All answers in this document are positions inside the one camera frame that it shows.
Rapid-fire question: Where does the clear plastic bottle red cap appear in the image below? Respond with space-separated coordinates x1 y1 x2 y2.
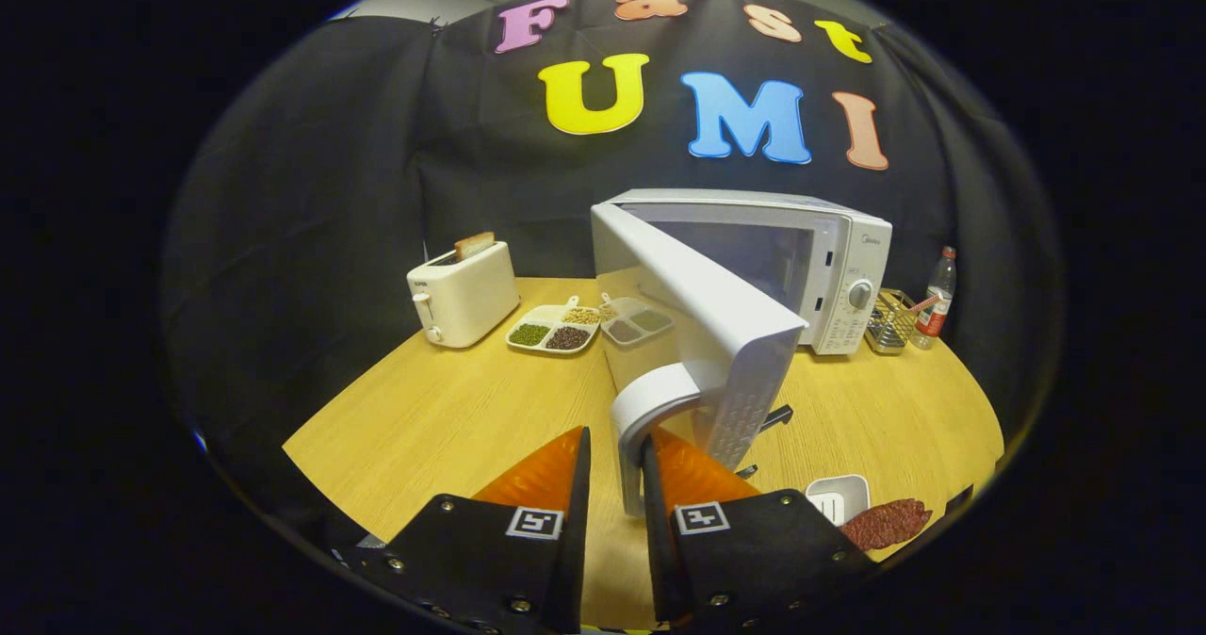
912 246 958 350

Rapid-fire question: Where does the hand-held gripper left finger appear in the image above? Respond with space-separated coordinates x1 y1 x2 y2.
353 426 593 635

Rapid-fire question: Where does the white bread toaster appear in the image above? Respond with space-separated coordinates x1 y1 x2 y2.
407 239 521 350

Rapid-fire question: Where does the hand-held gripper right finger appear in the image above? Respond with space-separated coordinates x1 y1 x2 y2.
641 428 882 628

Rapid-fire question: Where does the metal wire basket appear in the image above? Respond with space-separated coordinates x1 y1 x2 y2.
865 288 920 355

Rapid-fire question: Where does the brown meat slice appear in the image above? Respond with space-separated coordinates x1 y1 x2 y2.
839 498 934 551

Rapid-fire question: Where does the white divided tray of beans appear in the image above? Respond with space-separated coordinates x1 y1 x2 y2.
506 296 604 356

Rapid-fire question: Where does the small white dish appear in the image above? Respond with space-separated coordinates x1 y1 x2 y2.
806 474 871 527

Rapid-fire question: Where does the white toaster oven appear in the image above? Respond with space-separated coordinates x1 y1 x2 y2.
591 188 893 517

